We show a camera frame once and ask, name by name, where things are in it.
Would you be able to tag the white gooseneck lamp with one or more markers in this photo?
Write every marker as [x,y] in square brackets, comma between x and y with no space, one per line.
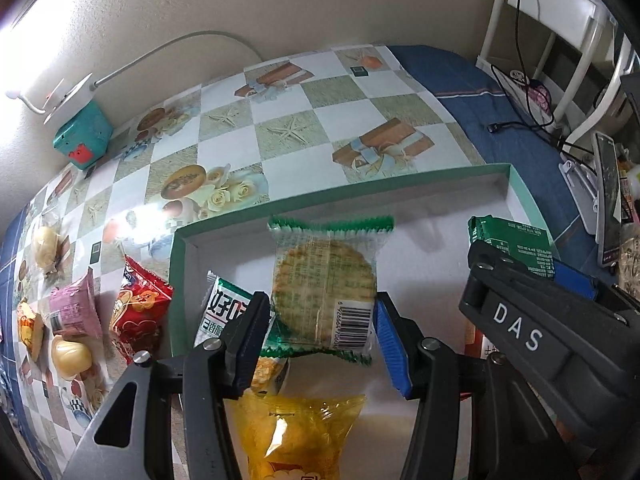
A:
[30,105]

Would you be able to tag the white power strip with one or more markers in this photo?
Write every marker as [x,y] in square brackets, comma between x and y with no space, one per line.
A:
[67,97]

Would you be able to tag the black phone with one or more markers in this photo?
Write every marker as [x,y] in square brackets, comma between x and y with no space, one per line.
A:
[607,195]

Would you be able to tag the pink snack packet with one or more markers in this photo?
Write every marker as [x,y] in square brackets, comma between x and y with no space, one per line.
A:
[75,310]

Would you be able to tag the yellow jelly cup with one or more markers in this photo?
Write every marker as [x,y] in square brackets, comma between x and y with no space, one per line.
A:
[70,357]

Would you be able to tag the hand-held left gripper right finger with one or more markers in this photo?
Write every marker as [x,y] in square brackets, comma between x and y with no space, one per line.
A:
[392,350]

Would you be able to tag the teal cube toy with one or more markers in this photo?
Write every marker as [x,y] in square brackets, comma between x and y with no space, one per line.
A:
[82,132]

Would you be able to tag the bread bun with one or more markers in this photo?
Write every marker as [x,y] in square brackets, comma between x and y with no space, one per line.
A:
[45,247]

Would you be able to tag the white green cracker packet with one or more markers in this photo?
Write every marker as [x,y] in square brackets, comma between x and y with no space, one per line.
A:
[222,310]

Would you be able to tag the orange snack packet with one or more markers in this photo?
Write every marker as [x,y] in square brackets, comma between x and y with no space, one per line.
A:
[29,330]

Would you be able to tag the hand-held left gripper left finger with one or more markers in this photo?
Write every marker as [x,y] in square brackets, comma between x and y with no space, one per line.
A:
[247,350]

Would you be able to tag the yellow snack packet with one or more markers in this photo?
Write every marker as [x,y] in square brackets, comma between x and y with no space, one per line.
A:
[295,435]

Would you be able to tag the white stand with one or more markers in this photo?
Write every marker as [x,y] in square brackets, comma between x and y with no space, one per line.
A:
[580,180]

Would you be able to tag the green snack packet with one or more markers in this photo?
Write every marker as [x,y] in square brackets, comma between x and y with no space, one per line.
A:
[520,242]

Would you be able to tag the red candy packet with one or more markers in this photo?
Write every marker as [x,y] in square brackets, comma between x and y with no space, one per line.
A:
[137,310]

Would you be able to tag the green-rimmed white box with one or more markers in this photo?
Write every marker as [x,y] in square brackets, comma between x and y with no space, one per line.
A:
[440,210]

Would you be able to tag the round rice cracker packet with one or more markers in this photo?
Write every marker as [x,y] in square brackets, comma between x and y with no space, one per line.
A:
[325,285]

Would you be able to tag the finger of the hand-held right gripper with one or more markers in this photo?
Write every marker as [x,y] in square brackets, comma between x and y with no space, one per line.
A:
[575,280]
[505,270]

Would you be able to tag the white chair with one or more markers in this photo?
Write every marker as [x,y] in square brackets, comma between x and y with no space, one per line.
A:
[550,5]

